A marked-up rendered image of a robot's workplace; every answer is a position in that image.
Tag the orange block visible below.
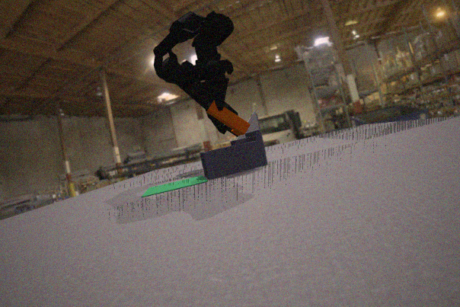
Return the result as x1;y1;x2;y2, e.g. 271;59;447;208
207;101;250;136

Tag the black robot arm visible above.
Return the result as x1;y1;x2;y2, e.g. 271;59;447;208
153;11;238;137

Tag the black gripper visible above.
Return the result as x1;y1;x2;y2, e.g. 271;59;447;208
196;50;234;111

